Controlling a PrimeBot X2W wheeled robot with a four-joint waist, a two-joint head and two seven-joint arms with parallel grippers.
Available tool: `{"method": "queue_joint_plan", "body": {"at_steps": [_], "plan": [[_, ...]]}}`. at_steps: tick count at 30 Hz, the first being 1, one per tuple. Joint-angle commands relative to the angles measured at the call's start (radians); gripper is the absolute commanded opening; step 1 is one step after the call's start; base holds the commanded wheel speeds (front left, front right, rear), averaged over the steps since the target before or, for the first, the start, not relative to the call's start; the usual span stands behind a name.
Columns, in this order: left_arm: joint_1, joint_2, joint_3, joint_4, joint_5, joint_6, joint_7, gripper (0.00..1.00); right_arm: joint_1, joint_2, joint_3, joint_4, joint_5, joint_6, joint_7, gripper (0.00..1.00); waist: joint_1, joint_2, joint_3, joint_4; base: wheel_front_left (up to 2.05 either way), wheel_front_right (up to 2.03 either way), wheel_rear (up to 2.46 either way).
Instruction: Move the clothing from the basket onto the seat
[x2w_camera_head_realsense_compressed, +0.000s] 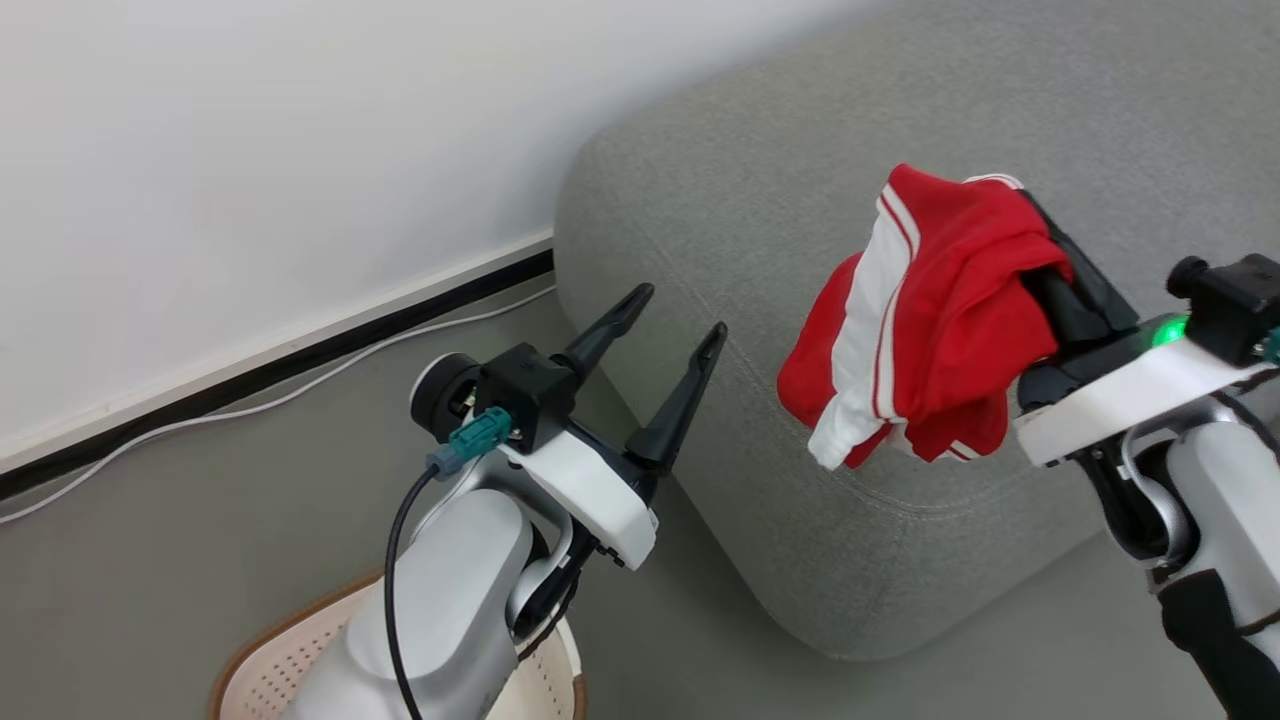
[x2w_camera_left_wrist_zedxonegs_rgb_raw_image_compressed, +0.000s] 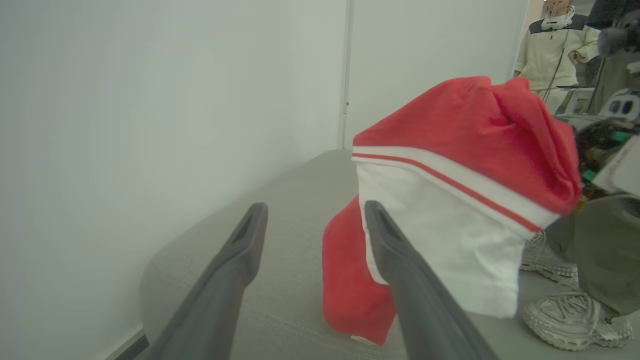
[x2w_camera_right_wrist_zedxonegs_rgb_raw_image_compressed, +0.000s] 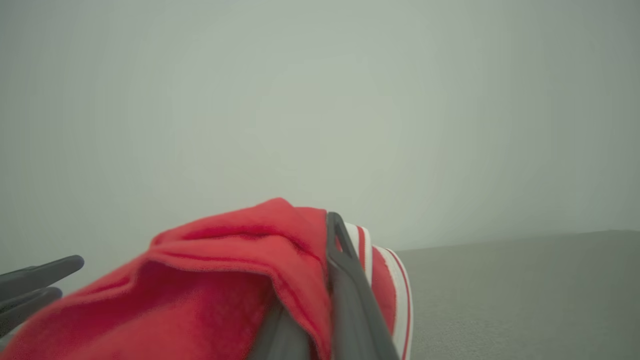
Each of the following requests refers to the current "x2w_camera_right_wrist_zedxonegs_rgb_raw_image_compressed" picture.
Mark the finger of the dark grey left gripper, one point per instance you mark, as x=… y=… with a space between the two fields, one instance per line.
x=40 y=274
x=25 y=305

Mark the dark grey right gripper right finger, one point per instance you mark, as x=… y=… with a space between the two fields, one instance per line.
x=356 y=310

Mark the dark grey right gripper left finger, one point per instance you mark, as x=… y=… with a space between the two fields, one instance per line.
x=282 y=337

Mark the red garment with white stripes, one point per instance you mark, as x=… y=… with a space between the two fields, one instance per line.
x=215 y=295

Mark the grey fabric sofa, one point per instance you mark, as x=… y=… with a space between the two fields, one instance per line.
x=525 y=300

